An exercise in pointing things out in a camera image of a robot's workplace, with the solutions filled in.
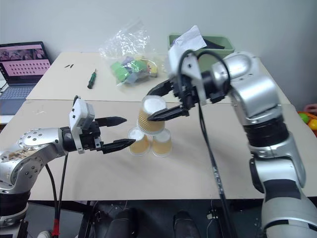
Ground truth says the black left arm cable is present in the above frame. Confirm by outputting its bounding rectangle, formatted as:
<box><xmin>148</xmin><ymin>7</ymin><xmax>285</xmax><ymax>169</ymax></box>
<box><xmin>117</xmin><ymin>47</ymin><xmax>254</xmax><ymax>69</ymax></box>
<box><xmin>45</xmin><ymin>151</ymin><xmax>69</xmax><ymax>238</ymax></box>

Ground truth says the open laptop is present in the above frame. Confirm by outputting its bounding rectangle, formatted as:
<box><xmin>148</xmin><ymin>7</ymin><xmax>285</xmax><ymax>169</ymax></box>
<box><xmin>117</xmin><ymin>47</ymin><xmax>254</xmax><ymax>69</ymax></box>
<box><xmin>0</xmin><ymin>41</ymin><xmax>52</xmax><ymax>118</ymax></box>

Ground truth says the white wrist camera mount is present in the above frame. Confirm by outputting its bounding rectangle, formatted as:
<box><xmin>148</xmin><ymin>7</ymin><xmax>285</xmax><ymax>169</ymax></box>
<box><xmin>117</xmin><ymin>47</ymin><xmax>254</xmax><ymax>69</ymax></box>
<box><xmin>68</xmin><ymin>97</ymin><xmax>96</xmax><ymax>155</ymax></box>
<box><xmin>167</xmin><ymin>46</ymin><xmax>208</xmax><ymax>106</ymax></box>

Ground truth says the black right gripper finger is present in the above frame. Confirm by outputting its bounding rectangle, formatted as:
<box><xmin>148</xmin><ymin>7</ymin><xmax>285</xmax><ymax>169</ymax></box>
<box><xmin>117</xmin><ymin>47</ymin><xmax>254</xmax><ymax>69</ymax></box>
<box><xmin>146</xmin><ymin>78</ymin><xmax>178</xmax><ymax>98</ymax></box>
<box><xmin>147</xmin><ymin>104</ymin><xmax>190</xmax><ymax>122</ymax></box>

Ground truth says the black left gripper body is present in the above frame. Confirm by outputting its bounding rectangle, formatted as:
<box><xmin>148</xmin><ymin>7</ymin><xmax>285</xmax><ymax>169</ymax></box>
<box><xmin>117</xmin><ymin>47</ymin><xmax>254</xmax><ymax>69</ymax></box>
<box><xmin>82</xmin><ymin>120</ymin><xmax>105</xmax><ymax>152</ymax></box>

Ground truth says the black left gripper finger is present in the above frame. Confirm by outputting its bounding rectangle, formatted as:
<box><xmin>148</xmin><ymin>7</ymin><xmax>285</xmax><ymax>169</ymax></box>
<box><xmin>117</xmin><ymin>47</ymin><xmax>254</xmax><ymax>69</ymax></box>
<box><xmin>101</xmin><ymin>138</ymin><xmax>137</xmax><ymax>155</ymax></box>
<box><xmin>95</xmin><ymin>116</ymin><xmax>128</xmax><ymax>128</ymax></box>

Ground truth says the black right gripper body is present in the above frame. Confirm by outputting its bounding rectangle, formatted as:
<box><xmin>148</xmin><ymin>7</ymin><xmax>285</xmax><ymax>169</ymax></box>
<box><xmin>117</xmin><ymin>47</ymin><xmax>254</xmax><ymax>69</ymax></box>
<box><xmin>173</xmin><ymin>75</ymin><xmax>199</xmax><ymax>110</ymax></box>

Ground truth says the green toy fruit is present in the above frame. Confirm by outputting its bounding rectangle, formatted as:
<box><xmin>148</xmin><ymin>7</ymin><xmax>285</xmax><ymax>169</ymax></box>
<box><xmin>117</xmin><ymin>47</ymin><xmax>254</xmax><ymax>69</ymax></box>
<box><xmin>298</xmin><ymin>112</ymin><xmax>311</xmax><ymax>124</ymax></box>

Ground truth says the yellow paper cup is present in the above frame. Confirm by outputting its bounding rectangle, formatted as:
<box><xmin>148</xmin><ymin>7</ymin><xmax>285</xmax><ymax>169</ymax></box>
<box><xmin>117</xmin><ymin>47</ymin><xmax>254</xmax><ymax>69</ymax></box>
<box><xmin>127</xmin><ymin>127</ymin><xmax>151</xmax><ymax>157</ymax></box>
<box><xmin>136</xmin><ymin>96</ymin><xmax>167</xmax><ymax>136</ymax></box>
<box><xmin>152</xmin><ymin>128</ymin><xmax>172</xmax><ymax>158</ymax></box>

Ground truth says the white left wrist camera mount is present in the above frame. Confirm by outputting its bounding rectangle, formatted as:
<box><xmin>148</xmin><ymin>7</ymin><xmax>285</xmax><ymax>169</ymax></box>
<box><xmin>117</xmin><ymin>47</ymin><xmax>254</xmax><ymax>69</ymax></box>
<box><xmin>68</xmin><ymin>97</ymin><xmax>96</xmax><ymax>155</ymax></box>

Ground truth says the green plastic bin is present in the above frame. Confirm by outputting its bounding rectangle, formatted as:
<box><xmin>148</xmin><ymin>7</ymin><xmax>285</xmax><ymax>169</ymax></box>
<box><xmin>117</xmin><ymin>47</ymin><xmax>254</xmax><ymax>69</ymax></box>
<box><xmin>168</xmin><ymin>34</ymin><xmax>235</xmax><ymax>61</ymax></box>

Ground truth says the white crumpled paper sheet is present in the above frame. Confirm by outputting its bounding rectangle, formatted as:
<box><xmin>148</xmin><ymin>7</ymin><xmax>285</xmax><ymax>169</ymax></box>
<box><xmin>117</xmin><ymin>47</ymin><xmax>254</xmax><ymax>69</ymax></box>
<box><xmin>172</xmin><ymin>24</ymin><xmax>208</xmax><ymax>51</ymax></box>

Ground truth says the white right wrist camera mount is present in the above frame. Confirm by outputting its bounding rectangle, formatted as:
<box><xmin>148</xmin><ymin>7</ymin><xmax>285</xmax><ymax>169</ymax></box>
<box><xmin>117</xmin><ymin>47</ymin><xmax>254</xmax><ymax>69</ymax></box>
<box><xmin>167</xmin><ymin>46</ymin><xmax>208</xmax><ymax>106</ymax></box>

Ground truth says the clear bag of coloured blocks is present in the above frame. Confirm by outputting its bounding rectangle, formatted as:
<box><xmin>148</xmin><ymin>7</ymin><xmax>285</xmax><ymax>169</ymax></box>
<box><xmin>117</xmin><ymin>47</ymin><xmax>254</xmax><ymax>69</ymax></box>
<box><xmin>99</xmin><ymin>16</ymin><xmax>167</xmax><ymax>88</ymax></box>

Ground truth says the black item in bin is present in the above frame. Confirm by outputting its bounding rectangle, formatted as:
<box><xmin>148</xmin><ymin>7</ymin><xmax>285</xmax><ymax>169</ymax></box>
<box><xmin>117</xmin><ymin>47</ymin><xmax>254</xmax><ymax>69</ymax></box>
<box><xmin>202</xmin><ymin>36</ymin><xmax>226</xmax><ymax>50</ymax></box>

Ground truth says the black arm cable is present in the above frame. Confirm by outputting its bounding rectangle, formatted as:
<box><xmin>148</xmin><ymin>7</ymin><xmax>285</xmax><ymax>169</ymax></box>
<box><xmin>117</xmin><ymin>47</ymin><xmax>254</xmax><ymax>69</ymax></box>
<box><xmin>45</xmin><ymin>151</ymin><xmax>69</xmax><ymax>238</ymax></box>
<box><xmin>178</xmin><ymin>49</ymin><xmax>239</xmax><ymax>238</ymax></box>

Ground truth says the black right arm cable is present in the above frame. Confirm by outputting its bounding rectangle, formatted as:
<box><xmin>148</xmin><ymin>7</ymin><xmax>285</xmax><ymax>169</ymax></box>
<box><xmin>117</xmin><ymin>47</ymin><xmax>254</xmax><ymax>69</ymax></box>
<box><xmin>178</xmin><ymin>49</ymin><xmax>239</xmax><ymax>238</ymax></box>

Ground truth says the green handled screwdriver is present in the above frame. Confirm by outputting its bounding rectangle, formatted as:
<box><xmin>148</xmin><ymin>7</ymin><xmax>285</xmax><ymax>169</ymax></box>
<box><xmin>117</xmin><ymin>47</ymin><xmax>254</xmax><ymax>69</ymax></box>
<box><xmin>86</xmin><ymin>69</ymin><xmax>98</xmax><ymax>89</ymax></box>

